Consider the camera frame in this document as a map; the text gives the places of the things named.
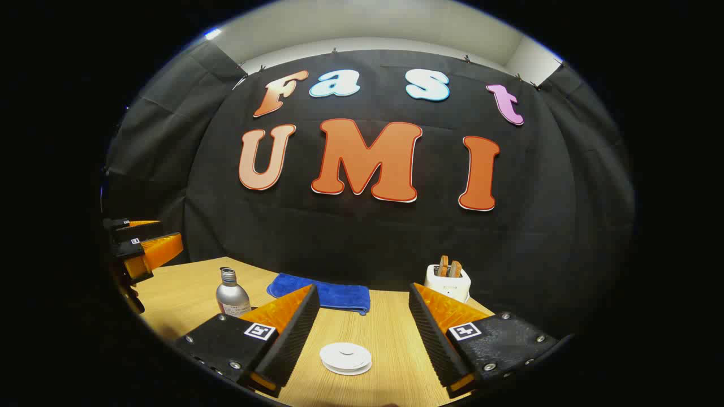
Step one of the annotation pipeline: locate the blue towel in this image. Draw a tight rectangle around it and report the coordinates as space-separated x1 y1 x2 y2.
266 273 371 315

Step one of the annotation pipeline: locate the silver water bottle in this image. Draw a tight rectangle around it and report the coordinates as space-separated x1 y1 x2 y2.
216 267 252 317

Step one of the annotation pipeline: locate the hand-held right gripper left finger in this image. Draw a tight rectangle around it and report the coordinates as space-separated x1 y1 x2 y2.
174 284 321 398

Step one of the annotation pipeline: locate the white toaster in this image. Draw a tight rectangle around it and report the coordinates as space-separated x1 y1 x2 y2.
424 263 472 303

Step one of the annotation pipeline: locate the black backdrop cloth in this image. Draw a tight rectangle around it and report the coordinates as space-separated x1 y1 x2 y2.
102 40 637 340

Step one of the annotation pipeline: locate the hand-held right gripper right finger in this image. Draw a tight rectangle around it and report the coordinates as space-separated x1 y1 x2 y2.
408 283 561 399

